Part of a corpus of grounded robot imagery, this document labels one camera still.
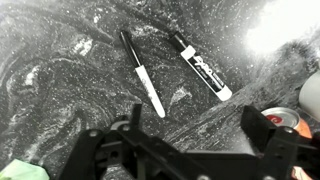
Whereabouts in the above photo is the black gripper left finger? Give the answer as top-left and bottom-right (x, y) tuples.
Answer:
(57, 102), (174, 180)

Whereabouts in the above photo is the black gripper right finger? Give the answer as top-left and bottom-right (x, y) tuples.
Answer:
(239, 105), (320, 180)

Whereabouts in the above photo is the thin black white marker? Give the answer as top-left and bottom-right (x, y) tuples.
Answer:
(119, 30), (167, 119)

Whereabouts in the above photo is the thick black white Expo marker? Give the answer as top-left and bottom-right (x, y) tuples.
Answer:
(168, 30), (234, 102)

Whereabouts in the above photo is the orange energy drink can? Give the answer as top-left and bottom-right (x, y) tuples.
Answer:
(261, 106), (314, 140)

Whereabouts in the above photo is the white ceramic mug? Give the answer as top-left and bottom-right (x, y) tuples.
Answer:
(297, 69), (320, 123)

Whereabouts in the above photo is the green snack bag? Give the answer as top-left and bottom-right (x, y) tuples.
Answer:
(0, 158), (51, 180)

